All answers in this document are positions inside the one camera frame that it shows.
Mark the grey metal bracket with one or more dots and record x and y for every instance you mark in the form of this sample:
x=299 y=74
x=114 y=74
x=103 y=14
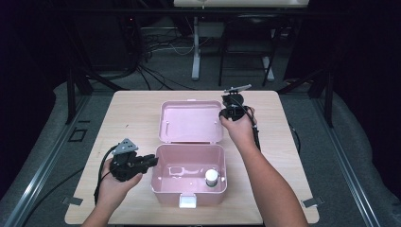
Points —
x=72 y=200
x=312 y=201

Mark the small white-capped bottle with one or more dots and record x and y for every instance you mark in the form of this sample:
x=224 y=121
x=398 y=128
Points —
x=211 y=176

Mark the black chair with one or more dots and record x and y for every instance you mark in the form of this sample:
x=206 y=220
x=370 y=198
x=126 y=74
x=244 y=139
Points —
x=221 y=63

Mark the black crossbar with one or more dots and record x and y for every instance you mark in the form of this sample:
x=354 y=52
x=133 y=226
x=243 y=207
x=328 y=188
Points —
x=126 y=11

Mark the person's right hand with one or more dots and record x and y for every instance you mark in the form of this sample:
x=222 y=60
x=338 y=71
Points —
x=241 y=132

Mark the person's left hand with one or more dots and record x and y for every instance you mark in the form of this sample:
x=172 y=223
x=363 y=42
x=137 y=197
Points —
x=113 y=189

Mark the aluminium floor rail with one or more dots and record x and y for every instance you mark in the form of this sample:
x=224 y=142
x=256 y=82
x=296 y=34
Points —
x=343 y=164
x=47 y=164

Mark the white desk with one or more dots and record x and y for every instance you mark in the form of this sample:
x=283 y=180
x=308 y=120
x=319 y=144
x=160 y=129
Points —
x=195 y=63

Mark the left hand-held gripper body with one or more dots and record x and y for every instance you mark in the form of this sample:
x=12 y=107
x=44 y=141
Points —
x=126 y=167

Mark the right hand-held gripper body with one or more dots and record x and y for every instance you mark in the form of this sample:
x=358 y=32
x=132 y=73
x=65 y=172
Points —
x=233 y=112

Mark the black metal stand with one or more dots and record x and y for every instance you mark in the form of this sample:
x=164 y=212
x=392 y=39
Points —
x=71 y=94
x=329 y=101

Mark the pink storage box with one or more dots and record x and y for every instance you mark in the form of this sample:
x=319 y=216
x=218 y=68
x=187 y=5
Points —
x=189 y=123

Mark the dark equipment cabinet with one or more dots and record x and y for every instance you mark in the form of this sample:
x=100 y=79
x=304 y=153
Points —
x=104 y=47

